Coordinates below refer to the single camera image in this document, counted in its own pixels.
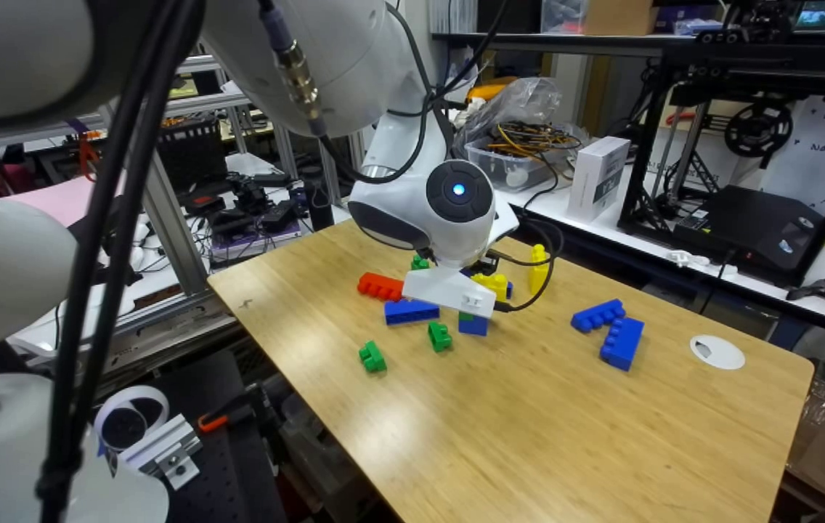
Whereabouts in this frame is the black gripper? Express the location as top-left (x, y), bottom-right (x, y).
top-left (461, 253), bottom-right (504, 282)

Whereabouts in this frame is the yellow three-stud block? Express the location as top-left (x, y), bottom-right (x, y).
top-left (471, 269), bottom-right (513, 304)

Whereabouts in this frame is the tall blue block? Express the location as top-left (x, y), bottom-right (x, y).
top-left (455, 310), bottom-right (494, 340)

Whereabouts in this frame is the tall yellow block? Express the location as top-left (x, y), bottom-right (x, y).
top-left (525, 240), bottom-right (551, 300)

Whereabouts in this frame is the small green block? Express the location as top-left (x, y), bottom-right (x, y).
top-left (356, 336), bottom-right (388, 378)
top-left (423, 320), bottom-right (455, 355)

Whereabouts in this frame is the thick long blue block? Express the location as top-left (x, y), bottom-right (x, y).
top-left (380, 294), bottom-right (442, 327)

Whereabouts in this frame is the red four-stud block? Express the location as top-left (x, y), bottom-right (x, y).
top-left (353, 269), bottom-right (407, 304)

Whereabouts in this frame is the wide blue block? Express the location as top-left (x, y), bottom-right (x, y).
top-left (597, 317), bottom-right (648, 375)

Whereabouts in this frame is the white side table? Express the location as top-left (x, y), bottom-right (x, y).
top-left (489, 143), bottom-right (825, 324)

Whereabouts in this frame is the clear plastic bin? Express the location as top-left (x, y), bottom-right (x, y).
top-left (465, 137), bottom-right (558, 195)

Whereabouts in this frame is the white cardboard box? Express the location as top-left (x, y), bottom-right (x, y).
top-left (565, 133), bottom-right (632, 220)

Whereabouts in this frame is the clear plastic bag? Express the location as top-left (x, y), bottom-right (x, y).
top-left (451, 71), bottom-right (580, 156)

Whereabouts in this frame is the white table grommet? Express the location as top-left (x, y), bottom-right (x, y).
top-left (687, 330), bottom-right (750, 375)

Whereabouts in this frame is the black 3D printer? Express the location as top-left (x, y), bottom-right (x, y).
top-left (615, 31), bottom-right (825, 291)

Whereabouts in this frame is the black filament spool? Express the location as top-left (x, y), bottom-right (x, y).
top-left (719, 96), bottom-right (795, 159)

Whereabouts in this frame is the white paper with writing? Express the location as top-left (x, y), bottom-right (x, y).
top-left (756, 93), bottom-right (825, 243)

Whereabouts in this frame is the pink sheet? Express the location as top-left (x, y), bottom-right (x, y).
top-left (0, 172), bottom-right (101, 233)

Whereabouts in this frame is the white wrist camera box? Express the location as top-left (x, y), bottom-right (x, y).
top-left (397, 263), bottom-right (499, 321)

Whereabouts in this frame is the yellow cable bundle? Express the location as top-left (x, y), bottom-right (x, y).
top-left (481, 118), bottom-right (583, 163)

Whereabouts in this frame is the aluminium extrusion frame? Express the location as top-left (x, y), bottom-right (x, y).
top-left (0, 51), bottom-right (356, 304)

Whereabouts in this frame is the metal bracket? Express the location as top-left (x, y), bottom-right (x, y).
top-left (117, 411), bottom-right (207, 494)

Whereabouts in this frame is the white ring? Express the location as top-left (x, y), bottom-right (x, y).
top-left (89, 384), bottom-right (173, 458)

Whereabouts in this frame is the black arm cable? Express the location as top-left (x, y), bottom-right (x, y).
top-left (32, 0), bottom-right (561, 523)

